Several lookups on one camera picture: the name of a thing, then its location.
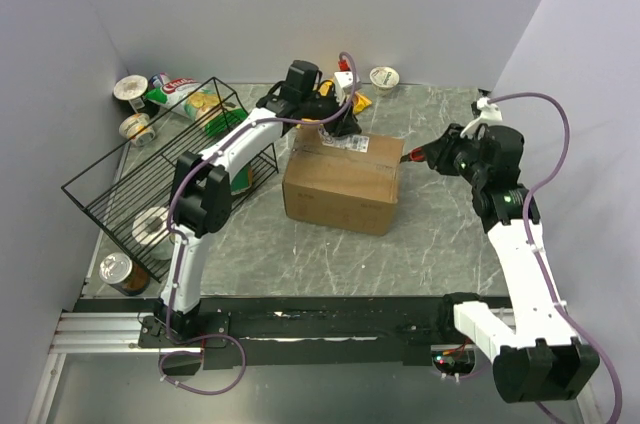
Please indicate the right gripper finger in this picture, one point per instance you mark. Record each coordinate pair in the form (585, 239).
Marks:
(439, 145)
(438, 162)

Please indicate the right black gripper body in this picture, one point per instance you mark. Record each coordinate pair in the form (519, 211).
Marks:
(464, 155)

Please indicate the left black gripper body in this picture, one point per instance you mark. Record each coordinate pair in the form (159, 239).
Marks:
(321, 107)

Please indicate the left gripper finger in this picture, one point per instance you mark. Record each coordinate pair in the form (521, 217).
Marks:
(349, 125)
(332, 129)

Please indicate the red black utility knife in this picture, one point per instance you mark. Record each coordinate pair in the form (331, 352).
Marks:
(415, 155)

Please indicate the brown cardboard express box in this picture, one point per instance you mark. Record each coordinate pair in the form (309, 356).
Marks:
(350, 184)

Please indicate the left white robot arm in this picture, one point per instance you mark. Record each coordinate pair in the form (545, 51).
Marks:
(201, 196)

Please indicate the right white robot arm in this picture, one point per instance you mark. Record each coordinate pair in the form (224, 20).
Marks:
(541, 357)

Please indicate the yellow Lays chips bag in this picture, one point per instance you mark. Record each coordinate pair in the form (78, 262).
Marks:
(361, 102)

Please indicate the white yogurt cup rear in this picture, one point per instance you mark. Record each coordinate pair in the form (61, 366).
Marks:
(384, 80)

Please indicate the green white chips bag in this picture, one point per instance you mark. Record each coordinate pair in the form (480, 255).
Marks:
(188, 98)

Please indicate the green lidded jar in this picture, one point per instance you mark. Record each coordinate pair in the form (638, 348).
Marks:
(242, 183)

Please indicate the blue white small packet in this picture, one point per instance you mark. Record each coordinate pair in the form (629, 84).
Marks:
(159, 81)

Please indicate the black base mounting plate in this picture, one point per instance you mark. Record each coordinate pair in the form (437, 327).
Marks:
(263, 331)

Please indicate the white yogurt cup lying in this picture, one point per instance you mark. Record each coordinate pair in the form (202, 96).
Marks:
(137, 129)

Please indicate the white yogurt cup upright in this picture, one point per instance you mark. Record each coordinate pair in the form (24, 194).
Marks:
(131, 89)

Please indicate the white tape roll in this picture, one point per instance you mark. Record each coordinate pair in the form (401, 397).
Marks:
(150, 232)

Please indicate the metal tin can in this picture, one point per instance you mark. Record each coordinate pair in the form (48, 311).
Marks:
(121, 273)

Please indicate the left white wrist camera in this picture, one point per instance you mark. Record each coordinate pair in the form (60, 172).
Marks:
(345, 83)

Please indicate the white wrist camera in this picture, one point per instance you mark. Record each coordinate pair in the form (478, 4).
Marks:
(485, 113)
(345, 83)

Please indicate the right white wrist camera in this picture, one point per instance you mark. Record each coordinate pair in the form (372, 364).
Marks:
(485, 113)

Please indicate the black wire rack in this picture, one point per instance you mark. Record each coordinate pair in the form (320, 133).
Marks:
(115, 191)

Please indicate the aluminium rail frame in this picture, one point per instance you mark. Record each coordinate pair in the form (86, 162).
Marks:
(97, 333)

